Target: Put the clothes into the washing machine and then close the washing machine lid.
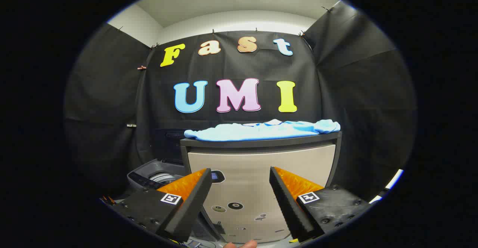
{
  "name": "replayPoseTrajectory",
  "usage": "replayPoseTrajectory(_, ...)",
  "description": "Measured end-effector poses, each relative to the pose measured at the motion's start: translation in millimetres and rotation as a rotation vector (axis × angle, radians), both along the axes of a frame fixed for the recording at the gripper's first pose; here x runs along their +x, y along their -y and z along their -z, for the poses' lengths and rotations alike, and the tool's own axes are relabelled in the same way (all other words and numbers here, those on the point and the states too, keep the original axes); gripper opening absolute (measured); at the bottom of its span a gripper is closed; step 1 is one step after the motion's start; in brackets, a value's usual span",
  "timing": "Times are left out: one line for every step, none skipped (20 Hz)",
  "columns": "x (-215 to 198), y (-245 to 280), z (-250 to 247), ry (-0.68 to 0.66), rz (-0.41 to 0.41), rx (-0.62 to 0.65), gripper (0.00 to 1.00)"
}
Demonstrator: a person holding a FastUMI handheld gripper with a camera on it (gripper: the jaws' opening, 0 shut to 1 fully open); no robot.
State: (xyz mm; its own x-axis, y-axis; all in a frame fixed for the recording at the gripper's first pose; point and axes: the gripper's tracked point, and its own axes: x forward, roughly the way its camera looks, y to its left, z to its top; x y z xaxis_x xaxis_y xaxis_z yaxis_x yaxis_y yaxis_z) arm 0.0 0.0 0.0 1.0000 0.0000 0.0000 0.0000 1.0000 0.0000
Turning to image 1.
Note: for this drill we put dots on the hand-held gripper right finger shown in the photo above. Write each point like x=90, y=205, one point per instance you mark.
x=287, y=203

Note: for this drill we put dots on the grey washing machine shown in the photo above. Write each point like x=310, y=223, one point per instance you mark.
x=143, y=177

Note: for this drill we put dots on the light blue polo shirt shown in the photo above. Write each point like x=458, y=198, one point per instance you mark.
x=261, y=132

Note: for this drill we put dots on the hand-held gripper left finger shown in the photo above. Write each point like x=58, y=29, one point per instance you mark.
x=194, y=203

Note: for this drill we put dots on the grey cabinet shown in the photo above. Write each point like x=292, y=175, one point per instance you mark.
x=254, y=166

